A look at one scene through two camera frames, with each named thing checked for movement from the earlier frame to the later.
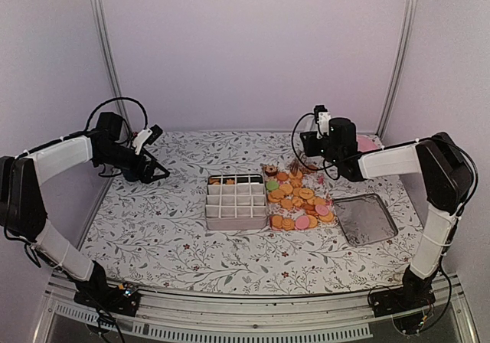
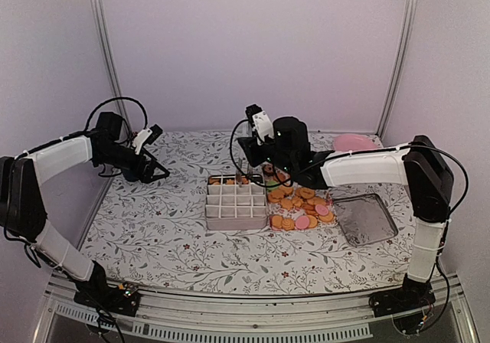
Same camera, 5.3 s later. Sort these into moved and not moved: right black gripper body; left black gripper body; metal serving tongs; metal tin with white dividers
Moved: metal serving tongs; right black gripper body
Not moved: left black gripper body; metal tin with white dividers
